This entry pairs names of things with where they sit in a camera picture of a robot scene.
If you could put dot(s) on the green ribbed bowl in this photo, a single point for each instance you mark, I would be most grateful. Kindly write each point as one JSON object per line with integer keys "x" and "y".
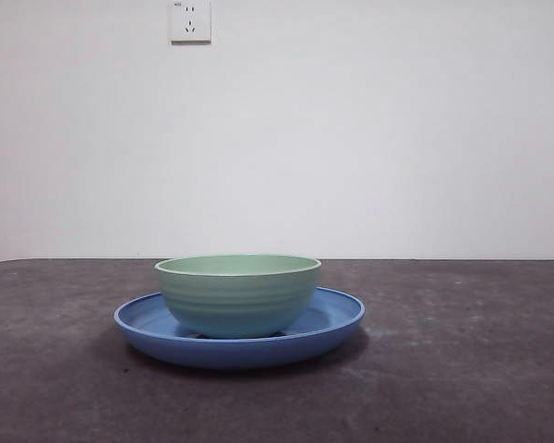
{"x": 240, "y": 300}

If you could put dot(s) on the blue round plate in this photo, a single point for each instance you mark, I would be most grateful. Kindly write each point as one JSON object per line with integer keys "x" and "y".
{"x": 240, "y": 353}

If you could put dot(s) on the white wall socket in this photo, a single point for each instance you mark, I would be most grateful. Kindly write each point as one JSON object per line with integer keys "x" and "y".
{"x": 190, "y": 23}

